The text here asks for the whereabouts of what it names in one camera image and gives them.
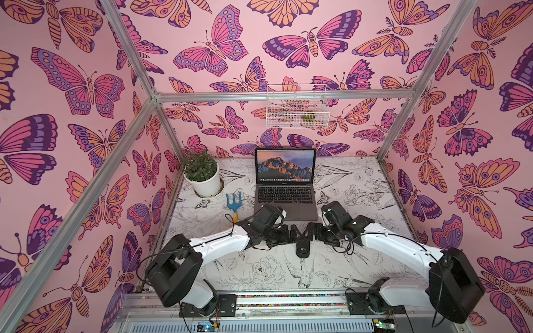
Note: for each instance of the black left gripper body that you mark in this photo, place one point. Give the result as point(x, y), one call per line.
point(277, 236)

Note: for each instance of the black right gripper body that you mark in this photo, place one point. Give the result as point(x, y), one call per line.
point(318, 234)

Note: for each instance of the grey laptop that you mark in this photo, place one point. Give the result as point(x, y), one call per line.
point(284, 178)

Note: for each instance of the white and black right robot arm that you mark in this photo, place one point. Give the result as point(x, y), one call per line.
point(450, 286)

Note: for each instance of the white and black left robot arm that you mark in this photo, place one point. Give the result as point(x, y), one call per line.
point(173, 272)

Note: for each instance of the blue yellow garden hand rake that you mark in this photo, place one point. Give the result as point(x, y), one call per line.
point(234, 202)

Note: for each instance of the green plant in white pot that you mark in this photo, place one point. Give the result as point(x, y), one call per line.
point(202, 172)

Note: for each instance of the green circuit board right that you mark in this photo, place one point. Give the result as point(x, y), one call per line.
point(384, 326)

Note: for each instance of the green circuit board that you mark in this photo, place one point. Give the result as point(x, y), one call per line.
point(384, 326)
point(207, 326)

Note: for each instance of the green circuit board left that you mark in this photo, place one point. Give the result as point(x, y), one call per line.
point(207, 326)

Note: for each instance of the white wire wall basket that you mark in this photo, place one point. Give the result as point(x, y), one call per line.
point(297, 110)

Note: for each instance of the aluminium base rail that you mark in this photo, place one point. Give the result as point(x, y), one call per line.
point(337, 303)

